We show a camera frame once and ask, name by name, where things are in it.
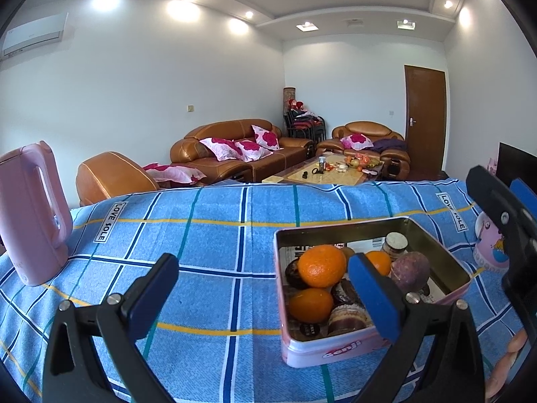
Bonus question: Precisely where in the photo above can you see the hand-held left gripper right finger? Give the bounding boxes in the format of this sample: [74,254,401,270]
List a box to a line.
[347,253,492,403]

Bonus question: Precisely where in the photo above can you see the pink tin box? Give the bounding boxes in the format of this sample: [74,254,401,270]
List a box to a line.
[274,217,471,368]

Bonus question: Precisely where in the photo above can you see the stacked dark chairs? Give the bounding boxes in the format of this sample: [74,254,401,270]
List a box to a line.
[284,109,327,143]

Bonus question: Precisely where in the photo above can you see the purple cloth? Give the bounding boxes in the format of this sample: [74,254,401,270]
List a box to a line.
[371,138,407,152]

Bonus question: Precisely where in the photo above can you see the blue plaid tablecloth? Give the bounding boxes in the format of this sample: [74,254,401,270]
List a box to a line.
[0,178,537,403]

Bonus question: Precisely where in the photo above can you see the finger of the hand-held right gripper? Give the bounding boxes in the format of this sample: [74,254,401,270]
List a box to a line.
[509,178,537,238]
[466,165,530,261]

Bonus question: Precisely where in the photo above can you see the brown leather sofa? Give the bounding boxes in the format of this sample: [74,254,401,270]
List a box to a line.
[170,118,315,185]

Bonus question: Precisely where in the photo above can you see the brown leather armchair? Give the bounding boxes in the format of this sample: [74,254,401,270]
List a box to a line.
[315,121,412,179]

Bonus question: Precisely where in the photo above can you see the orange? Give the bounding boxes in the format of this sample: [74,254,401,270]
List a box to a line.
[289,288,335,323]
[299,245,348,288]
[365,251,393,278]

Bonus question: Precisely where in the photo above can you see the black television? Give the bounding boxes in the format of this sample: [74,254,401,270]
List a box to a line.
[497,143,537,185]

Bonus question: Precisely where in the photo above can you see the small round jar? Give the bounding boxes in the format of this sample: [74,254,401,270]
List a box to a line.
[381,232,408,257]

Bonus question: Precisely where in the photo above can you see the pink floral pillow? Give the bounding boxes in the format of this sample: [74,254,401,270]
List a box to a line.
[143,162,207,185]
[251,125,281,150]
[234,139,274,162]
[341,133,374,150]
[199,137,244,162]

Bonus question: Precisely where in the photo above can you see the purple passion fruit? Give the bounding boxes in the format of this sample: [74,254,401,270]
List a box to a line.
[390,251,431,295]

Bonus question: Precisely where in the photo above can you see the brown wooden door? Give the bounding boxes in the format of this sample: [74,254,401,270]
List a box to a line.
[404,65,446,173]

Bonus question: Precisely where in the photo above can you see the person's right hand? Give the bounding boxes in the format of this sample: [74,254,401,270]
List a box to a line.
[486,326,531,394]

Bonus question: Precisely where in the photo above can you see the fruit pile on plate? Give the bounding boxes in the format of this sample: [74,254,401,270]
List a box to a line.
[344,154,378,169]

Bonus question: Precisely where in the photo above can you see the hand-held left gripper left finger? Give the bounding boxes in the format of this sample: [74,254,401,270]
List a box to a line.
[42,253,181,403]

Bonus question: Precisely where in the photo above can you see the wooden coffee table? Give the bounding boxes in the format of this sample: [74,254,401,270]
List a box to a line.
[261,153,384,185]

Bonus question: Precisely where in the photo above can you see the pink cartoon cup with lid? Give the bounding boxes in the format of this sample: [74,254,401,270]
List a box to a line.
[473,211,511,275]

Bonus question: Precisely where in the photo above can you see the pink electric kettle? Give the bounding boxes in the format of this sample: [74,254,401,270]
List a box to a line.
[0,140,74,287]

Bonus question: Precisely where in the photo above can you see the brown pastry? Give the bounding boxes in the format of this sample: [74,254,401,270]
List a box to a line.
[331,278,362,306]
[327,302,374,337]
[285,259,311,290]
[291,319,330,340]

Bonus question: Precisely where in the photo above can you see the white air conditioner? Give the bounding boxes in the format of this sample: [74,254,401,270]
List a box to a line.
[2,12,68,57]

